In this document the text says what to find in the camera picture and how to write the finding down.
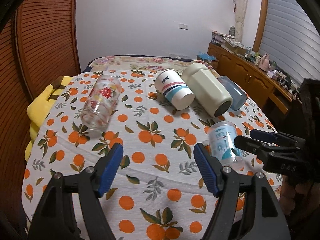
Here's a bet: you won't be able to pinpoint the clear cotton swab container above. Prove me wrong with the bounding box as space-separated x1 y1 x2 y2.
208 121 243 166

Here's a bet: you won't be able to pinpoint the blue translucent plastic cup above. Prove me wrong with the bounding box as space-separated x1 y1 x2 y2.
218 76 247 111

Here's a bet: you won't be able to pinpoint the striped white paper cup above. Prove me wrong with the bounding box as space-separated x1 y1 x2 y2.
155 69 195 111

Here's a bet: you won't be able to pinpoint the person's right hand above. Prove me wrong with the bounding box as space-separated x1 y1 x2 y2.
279 176 319 216

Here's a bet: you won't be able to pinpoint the wooden sideboard cabinet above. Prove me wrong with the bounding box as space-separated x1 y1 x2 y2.
207 42 301 119

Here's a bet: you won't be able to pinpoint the pink kettle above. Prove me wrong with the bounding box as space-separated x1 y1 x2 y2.
258 54 270 72

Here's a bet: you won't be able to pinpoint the cream ceramic mug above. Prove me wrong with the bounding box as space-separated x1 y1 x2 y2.
181 62 233 118

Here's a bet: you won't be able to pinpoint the orange print tablecloth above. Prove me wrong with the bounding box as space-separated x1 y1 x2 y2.
22 70 274 239

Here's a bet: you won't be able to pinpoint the clear glass with red print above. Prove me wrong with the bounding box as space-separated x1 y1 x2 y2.
80 75 121 131

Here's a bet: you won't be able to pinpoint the grey window blind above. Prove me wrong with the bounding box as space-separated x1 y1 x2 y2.
259 0 319 84

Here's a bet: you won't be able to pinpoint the yellow blanket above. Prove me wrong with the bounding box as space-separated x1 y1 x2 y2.
24 76 72 161

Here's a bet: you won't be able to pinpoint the blue plastic item on bed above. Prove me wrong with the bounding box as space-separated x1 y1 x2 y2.
197 53 217 62

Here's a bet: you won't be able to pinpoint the floral bed sheet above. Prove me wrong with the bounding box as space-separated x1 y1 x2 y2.
83 55 215 73

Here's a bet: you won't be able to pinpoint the beige curtain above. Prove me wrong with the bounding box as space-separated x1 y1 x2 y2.
235 0 248 42

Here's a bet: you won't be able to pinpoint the wooden louvered wardrobe door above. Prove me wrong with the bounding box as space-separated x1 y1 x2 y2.
1 0 80 228

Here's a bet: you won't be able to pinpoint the white wall switch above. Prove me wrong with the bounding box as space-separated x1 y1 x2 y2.
178 23 188 30

